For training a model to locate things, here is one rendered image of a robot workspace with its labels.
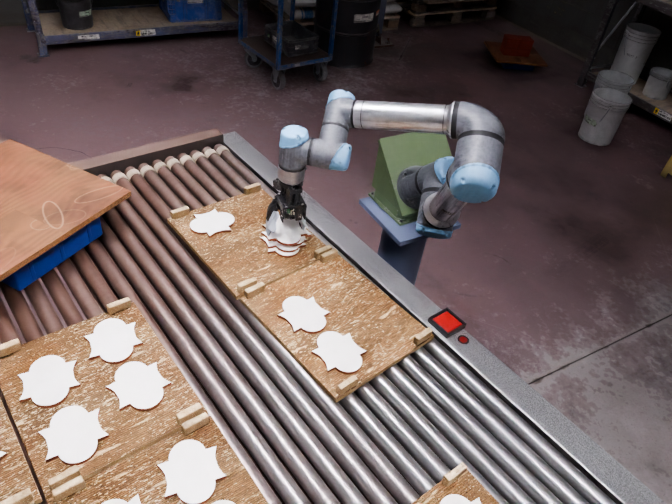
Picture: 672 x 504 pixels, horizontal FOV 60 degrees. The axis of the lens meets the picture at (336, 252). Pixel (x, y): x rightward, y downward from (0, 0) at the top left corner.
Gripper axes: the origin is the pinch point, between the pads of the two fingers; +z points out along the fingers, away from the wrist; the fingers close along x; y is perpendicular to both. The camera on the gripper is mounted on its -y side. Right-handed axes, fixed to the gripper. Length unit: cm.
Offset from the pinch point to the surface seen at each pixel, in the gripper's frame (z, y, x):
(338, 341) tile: 2.6, 44.4, 0.9
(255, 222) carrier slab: 3.7, -10.1, -6.5
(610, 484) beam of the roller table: 6, 98, 46
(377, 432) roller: 5, 70, 1
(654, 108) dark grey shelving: 83, -189, 390
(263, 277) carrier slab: 3.6, 15.3, -10.9
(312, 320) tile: 2.6, 35.7, -3.2
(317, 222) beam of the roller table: 5.7, -8.3, 14.1
